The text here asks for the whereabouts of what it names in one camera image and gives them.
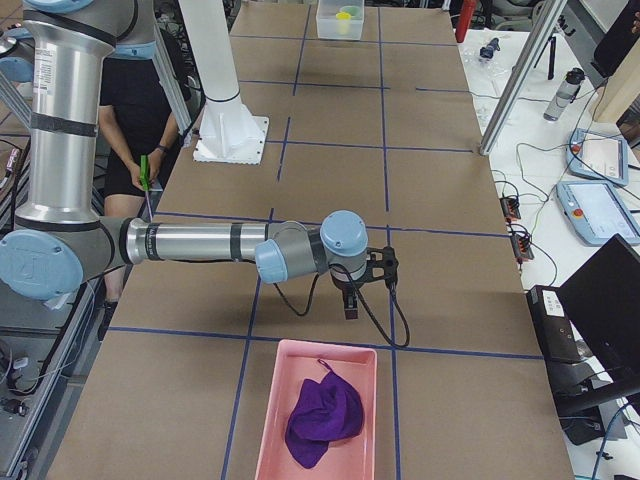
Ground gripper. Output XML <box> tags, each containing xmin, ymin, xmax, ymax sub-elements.
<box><xmin>329</xmin><ymin>266</ymin><xmax>365</xmax><ymax>320</ymax></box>

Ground purple microfiber cloth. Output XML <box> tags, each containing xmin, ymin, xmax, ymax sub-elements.
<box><xmin>285</xmin><ymin>359</ymin><xmax>364</xmax><ymax>469</ymax></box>

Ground yellow paper cup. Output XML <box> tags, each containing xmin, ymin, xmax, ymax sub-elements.
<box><xmin>335</xmin><ymin>11</ymin><xmax>352</xmax><ymax>36</ymax></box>

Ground light green bowl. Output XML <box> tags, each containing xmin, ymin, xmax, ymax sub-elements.
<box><xmin>336</xmin><ymin>5</ymin><xmax>363</xmax><ymax>19</ymax></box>

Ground black box device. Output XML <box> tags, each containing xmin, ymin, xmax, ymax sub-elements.
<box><xmin>526</xmin><ymin>285</ymin><xmax>592</xmax><ymax>364</ymax></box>

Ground pink plastic tray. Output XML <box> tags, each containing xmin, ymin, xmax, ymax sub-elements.
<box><xmin>255</xmin><ymin>340</ymin><xmax>377</xmax><ymax>479</ymax></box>

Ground black monitor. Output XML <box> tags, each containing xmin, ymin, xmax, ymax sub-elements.
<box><xmin>558</xmin><ymin>234</ymin><xmax>639</xmax><ymax>380</ymax></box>

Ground near teach pendant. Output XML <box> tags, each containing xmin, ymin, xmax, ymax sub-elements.
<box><xmin>556</xmin><ymin>180</ymin><xmax>639</xmax><ymax>246</ymax></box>

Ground teach pendant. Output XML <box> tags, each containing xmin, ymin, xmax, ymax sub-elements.
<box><xmin>566</xmin><ymin>128</ymin><xmax>629</xmax><ymax>187</ymax></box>
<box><xmin>556</xmin><ymin>180</ymin><xmax>639</xmax><ymax>246</ymax></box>

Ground clear plastic bin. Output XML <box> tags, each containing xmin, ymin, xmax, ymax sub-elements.
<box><xmin>316</xmin><ymin>0</ymin><xmax>365</xmax><ymax>41</ymax></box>

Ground far teach pendant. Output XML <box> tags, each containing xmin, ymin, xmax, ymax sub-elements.
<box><xmin>566</xmin><ymin>128</ymin><xmax>629</xmax><ymax>187</ymax></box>

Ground folded blue umbrella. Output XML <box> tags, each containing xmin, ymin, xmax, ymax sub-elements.
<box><xmin>479</xmin><ymin>37</ymin><xmax>500</xmax><ymax>61</ymax></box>

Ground seated person in black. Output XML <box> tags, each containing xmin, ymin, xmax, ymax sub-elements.
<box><xmin>97</xmin><ymin>44</ymin><xmax>182</xmax><ymax>341</ymax></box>

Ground clear water bottle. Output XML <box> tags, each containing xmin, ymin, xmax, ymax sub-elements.
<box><xmin>543</xmin><ymin>67</ymin><xmax>586</xmax><ymax>122</ymax></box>

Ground red cylinder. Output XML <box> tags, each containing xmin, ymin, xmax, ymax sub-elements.
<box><xmin>455</xmin><ymin>0</ymin><xmax>476</xmax><ymax>43</ymax></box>

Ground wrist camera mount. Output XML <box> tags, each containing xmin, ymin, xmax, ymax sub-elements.
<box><xmin>360</xmin><ymin>245</ymin><xmax>399</xmax><ymax>289</ymax></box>

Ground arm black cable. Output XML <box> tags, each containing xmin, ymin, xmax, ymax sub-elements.
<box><xmin>272</xmin><ymin>267</ymin><xmax>411</xmax><ymax>348</ymax></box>

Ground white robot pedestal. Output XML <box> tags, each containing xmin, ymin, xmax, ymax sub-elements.
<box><xmin>179</xmin><ymin>0</ymin><xmax>269</xmax><ymax>165</ymax></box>

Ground green handled tool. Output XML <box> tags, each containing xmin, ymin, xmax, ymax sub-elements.
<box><xmin>139</xmin><ymin>155</ymin><xmax>151</xmax><ymax>192</ymax></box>

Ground aluminium frame post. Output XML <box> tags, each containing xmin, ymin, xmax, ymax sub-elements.
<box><xmin>479</xmin><ymin>0</ymin><xmax>567</xmax><ymax>156</ymax></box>

